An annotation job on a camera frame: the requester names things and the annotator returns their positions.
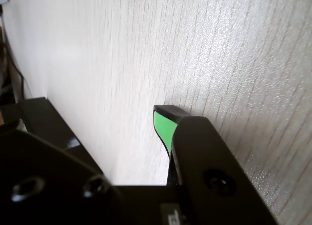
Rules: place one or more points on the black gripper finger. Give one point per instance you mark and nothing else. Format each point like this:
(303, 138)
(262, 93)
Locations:
(207, 149)
(48, 176)

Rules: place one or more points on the black cardboard box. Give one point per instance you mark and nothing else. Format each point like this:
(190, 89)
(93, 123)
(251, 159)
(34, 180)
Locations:
(56, 127)

